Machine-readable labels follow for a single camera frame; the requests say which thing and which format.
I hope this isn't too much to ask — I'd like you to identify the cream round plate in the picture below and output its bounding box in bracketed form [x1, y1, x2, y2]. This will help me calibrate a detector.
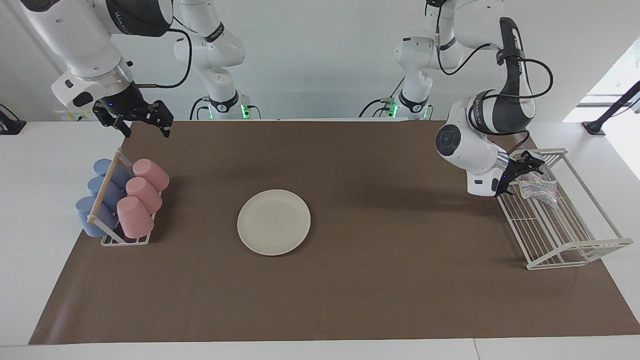
[237, 189, 312, 257]

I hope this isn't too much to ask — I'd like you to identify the blue plastic cup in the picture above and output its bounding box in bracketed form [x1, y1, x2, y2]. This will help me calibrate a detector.
[87, 176, 127, 213]
[75, 196, 120, 238]
[93, 158, 134, 190]

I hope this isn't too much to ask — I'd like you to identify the pink plastic cup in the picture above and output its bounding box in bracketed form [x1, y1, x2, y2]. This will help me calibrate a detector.
[117, 196, 155, 239]
[125, 177, 163, 214]
[132, 158, 170, 193]

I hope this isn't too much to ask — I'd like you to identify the white cup holder rack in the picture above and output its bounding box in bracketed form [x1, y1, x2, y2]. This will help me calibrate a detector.
[87, 147, 163, 247]

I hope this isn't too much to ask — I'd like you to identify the brown table mat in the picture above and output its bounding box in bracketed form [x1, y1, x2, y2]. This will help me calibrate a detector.
[28, 120, 640, 346]

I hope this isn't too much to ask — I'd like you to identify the black base cable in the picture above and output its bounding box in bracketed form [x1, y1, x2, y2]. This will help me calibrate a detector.
[190, 96, 211, 121]
[359, 79, 405, 119]

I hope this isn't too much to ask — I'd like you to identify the white wall socket box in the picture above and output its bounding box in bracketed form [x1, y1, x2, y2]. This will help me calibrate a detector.
[55, 106, 101, 122]

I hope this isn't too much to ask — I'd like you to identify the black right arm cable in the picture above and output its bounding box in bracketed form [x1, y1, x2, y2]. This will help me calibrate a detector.
[134, 27, 194, 90]

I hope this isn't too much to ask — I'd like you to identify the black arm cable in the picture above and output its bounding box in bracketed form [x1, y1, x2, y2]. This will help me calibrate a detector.
[434, 0, 555, 151]
[134, 27, 194, 90]

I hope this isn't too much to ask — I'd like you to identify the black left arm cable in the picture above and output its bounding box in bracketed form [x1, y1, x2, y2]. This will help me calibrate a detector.
[434, 0, 555, 151]

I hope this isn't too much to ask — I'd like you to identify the white wire rack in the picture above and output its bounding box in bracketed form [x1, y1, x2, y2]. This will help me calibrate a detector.
[492, 147, 634, 271]

